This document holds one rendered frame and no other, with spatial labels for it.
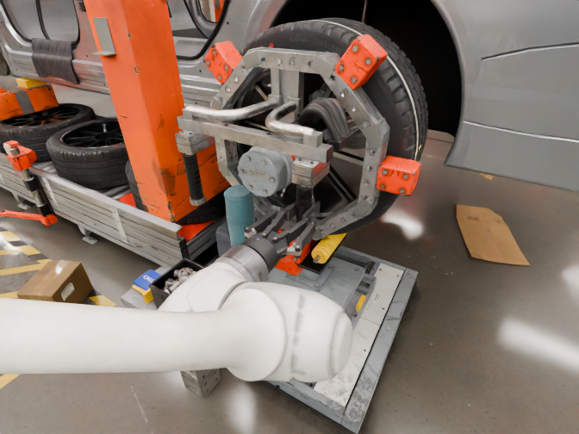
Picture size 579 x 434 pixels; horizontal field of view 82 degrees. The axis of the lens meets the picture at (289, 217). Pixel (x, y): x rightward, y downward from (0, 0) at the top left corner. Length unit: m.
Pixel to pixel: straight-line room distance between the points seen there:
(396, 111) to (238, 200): 0.49
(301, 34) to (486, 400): 1.39
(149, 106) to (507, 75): 1.05
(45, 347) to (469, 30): 1.16
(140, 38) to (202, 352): 0.94
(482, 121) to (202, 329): 1.06
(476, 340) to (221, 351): 1.47
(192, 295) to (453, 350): 1.31
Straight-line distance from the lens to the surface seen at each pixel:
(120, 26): 1.13
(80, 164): 2.24
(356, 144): 1.45
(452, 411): 1.49
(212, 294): 0.49
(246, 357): 0.38
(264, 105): 0.88
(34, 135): 2.81
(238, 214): 1.02
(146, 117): 1.16
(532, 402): 1.65
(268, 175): 0.85
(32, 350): 0.34
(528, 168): 1.27
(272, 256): 0.61
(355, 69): 0.83
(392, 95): 0.90
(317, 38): 0.95
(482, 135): 1.23
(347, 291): 1.42
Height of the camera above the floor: 1.24
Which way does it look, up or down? 34 degrees down
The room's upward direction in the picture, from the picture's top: straight up
